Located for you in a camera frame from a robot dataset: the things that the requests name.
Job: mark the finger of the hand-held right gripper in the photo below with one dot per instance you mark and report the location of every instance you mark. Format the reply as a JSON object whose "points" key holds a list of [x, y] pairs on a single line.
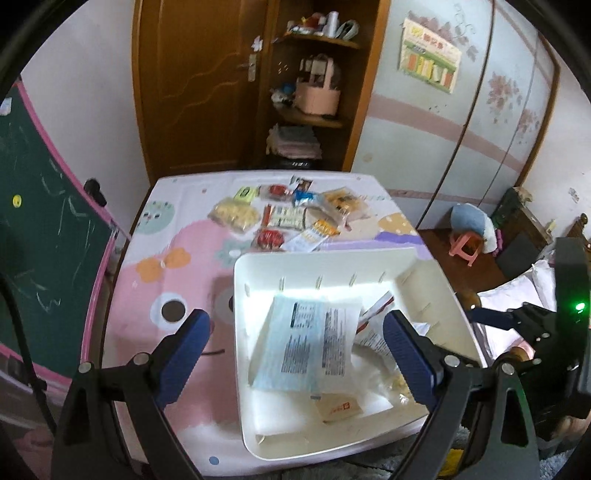
{"points": [[489, 318]]}

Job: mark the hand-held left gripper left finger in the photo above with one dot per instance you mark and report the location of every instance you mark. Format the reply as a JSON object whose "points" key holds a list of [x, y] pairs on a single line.
{"points": [[189, 355]]}

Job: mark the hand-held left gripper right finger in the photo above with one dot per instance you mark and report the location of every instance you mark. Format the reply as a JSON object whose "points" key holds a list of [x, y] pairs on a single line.
{"points": [[408, 360]]}

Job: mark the clear bag of yellow pieces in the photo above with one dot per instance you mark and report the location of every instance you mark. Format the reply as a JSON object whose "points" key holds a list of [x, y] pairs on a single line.
{"points": [[392, 385]]}

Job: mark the red and white packet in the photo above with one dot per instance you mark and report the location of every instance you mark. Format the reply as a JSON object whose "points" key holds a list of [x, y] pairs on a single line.
{"points": [[374, 318]]}

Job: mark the white printed packet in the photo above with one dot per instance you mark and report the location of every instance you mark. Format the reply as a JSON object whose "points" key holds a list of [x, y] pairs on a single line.
{"points": [[339, 346]]}

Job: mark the small brown sachet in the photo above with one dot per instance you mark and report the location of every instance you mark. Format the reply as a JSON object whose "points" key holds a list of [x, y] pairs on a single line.
{"points": [[339, 410]]}

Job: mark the light blue large packet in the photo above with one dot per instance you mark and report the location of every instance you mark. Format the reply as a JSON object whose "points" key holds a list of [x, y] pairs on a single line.
{"points": [[286, 346]]}

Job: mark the white plastic bin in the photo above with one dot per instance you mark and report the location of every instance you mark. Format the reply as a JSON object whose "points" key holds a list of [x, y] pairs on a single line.
{"points": [[286, 272]]}

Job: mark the small red snack packet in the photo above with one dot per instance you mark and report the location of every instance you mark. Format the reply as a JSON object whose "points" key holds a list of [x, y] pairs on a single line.
{"points": [[270, 237], [277, 190]]}

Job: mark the clear bag of yellow puffs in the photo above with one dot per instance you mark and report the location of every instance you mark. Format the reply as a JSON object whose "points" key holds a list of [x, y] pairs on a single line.
{"points": [[233, 214]]}

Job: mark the white and orange packet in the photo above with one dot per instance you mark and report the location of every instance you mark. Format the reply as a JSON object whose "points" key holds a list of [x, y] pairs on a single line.
{"points": [[314, 235]]}

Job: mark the orange cracker bag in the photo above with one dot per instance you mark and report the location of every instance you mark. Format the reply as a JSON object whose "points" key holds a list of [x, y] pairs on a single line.
{"points": [[342, 204]]}

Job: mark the small yellow-green packet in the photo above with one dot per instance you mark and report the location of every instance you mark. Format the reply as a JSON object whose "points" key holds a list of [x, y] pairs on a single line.
{"points": [[244, 193]]}

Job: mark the small blue snack packet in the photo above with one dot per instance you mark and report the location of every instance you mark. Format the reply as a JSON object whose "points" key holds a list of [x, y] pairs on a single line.
{"points": [[303, 197]]}

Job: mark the white bedding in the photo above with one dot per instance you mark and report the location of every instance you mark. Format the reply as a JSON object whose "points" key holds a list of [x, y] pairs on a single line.
{"points": [[508, 295]]}

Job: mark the pink plastic stool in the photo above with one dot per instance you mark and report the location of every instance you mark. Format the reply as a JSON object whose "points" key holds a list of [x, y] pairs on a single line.
{"points": [[466, 247]]}

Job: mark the cartoon printed table mat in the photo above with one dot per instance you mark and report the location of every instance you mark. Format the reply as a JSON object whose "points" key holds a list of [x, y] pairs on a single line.
{"points": [[184, 277]]}

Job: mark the dark wooden cabinet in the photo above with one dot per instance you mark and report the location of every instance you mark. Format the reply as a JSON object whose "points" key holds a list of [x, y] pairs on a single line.
{"points": [[521, 230]]}

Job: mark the small blue pink chair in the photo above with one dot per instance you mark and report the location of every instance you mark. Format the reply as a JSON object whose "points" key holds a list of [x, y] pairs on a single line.
{"points": [[471, 219]]}

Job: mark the striped red-edged snack packet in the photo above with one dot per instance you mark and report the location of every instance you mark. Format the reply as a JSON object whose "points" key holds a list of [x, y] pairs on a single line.
{"points": [[286, 216]]}

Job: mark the floral printed wardrobe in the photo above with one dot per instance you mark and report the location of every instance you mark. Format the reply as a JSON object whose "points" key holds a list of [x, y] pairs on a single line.
{"points": [[461, 138]]}

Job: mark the black chalkboard clip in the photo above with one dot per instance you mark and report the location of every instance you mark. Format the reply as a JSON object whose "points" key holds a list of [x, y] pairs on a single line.
{"points": [[95, 189]]}

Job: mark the dark brown snack packet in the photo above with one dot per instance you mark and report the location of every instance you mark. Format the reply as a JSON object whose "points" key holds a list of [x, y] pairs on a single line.
{"points": [[302, 183]]}

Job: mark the wooden door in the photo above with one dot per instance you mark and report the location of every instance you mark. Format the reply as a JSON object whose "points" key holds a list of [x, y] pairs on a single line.
{"points": [[194, 87]]}

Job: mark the wooden corner shelf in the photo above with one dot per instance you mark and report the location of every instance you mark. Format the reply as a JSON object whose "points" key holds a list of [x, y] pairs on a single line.
{"points": [[355, 78]]}

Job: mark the pink basket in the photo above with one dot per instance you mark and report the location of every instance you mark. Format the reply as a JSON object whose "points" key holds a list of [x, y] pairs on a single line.
{"points": [[316, 94]]}

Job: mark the bottles on shelf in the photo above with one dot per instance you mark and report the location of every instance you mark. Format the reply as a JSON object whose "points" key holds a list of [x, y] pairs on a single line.
{"points": [[325, 23]]}

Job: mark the green chalkboard with pink frame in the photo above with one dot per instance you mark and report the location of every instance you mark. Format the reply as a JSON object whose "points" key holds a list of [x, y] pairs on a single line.
{"points": [[41, 240]]}

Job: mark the wall calendar poster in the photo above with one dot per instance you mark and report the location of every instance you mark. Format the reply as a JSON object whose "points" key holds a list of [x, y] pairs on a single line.
{"points": [[429, 55]]}

